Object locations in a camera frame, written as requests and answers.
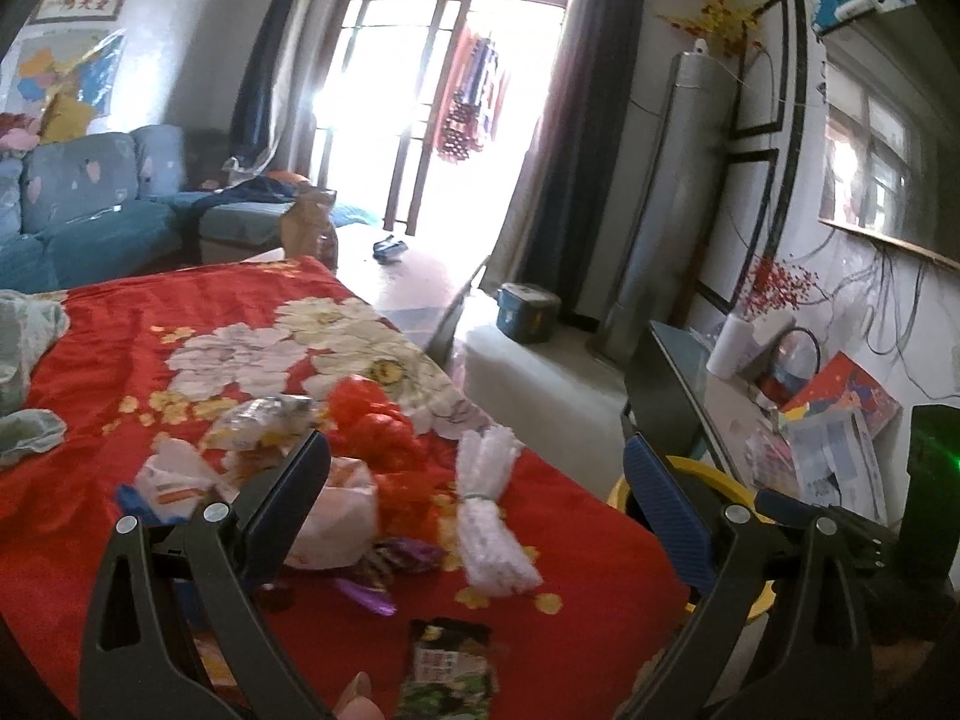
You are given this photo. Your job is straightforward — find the blue plastic bag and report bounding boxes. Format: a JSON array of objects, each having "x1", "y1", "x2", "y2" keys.
[{"x1": 114, "y1": 484, "x2": 164, "y2": 527}]

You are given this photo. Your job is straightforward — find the person's left hand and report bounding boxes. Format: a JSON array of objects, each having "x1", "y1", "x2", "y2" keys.
[{"x1": 334, "y1": 671, "x2": 386, "y2": 720}]

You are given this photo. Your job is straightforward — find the white plastic bag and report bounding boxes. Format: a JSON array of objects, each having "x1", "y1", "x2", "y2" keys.
[{"x1": 132, "y1": 436, "x2": 379, "y2": 580}]

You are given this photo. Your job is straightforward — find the clear crumpled wrapper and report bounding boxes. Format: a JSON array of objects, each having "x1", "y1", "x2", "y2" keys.
[{"x1": 208, "y1": 395, "x2": 317, "y2": 452}]

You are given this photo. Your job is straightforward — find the white printed paper sheet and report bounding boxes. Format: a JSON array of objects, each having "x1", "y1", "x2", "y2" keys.
[{"x1": 784, "y1": 408, "x2": 889, "y2": 527}]

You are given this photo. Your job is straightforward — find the colour swatch booklet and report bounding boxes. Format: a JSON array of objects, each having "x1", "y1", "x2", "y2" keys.
[{"x1": 745, "y1": 427, "x2": 799, "y2": 497}]

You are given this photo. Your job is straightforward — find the red plastic bag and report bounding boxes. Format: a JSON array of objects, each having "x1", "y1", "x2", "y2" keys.
[{"x1": 325, "y1": 376, "x2": 439, "y2": 544}]

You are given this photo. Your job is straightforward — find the red illustrated book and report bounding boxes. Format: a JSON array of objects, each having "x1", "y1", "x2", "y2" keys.
[{"x1": 779, "y1": 353, "x2": 901, "y2": 439}]

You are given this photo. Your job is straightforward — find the red floral table cloth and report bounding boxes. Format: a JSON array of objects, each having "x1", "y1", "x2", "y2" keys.
[{"x1": 2, "y1": 259, "x2": 686, "y2": 718}]

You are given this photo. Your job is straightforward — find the dark green snack packet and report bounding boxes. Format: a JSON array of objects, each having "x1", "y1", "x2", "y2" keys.
[{"x1": 394, "y1": 617, "x2": 496, "y2": 720}]

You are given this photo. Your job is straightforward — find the dark tv console table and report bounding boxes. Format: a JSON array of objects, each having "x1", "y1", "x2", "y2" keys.
[{"x1": 623, "y1": 322, "x2": 792, "y2": 491}]

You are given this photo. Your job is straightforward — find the white paper towel roll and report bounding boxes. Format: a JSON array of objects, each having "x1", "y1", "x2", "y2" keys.
[{"x1": 706, "y1": 312, "x2": 754, "y2": 380}]

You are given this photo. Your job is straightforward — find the dark coffee table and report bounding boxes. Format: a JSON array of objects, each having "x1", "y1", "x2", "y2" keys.
[{"x1": 425, "y1": 260, "x2": 488, "y2": 369}]

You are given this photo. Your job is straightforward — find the light green crumpled cloth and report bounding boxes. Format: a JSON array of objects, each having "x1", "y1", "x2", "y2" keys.
[{"x1": 2, "y1": 289, "x2": 70, "y2": 470}]

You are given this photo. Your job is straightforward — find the red berry branch decoration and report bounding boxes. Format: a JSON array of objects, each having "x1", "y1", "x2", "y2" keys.
[{"x1": 736, "y1": 257, "x2": 820, "y2": 320}]

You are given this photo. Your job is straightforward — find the blue slipper on floor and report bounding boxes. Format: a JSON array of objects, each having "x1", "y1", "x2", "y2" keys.
[{"x1": 373, "y1": 236, "x2": 409, "y2": 265}]

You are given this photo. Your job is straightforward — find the blue patterned sofa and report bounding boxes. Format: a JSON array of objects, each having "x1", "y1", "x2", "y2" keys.
[{"x1": 2, "y1": 124, "x2": 296, "y2": 293}]

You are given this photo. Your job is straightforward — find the blue storage box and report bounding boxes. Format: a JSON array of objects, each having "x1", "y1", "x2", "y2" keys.
[{"x1": 496, "y1": 283, "x2": 562, "y2": 344}]

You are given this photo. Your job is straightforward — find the grey standing air conditioner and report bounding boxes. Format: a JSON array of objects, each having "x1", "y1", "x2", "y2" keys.
[{"x1": 596, "y1": 43, "x2": 736, "y2": 367}]

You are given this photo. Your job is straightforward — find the dark window curtain left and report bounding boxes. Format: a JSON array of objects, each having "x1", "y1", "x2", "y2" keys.
[{"x1": 229, "y1": 0, "x2": 295, "y2": 169}]

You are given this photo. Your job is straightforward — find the dark window curtain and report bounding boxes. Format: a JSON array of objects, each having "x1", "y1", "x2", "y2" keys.
[
  {"x1": 500, "y1": 0, "x2": 644, "y2": 316},
  {"x1": 229, "y1": 0, "x2": 295, "y2": 169}
]

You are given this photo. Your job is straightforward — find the dark window curtain right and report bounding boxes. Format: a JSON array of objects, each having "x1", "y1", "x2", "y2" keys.
[{"x1": 500, "y1": 0, "x2": 644, "y2": 316}]

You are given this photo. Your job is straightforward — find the pink clothes pile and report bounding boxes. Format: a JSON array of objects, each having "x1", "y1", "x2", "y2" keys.
[{"x1": 0, "y1": 112, "x2": 41, "y2": 156}]

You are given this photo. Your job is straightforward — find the hanging laundry on balcony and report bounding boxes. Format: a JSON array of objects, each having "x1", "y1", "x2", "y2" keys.
[{"x1": 433, "y1": 29, "x2": 506, "y2": 163}]

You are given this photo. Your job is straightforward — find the yellow flower decoration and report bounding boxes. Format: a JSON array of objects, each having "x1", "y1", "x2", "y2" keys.
[{"x1": 658, "y1": 0, "x2": 766, "y2": 59}]

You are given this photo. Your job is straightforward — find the black cable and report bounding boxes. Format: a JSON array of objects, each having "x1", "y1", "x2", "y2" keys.
[{"x1": 779, "y1": 223, "x2": 960, "y2": 407}]

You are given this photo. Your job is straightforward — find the wall mounted television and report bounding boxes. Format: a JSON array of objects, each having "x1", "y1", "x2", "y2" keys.
[{"x1": 818, "y1": 5, "x2": 958, "y2": 270}]

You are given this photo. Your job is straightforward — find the colourful wall map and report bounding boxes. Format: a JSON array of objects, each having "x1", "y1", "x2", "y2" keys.
[{"x1": 2, "y1": 29, "x2": 125, "y2": 119}]

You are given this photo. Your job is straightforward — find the framed wall picture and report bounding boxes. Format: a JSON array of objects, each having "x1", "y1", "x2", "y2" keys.
[{"x1": 29, "y1": 0, "x2": 125, "y2": 25}]

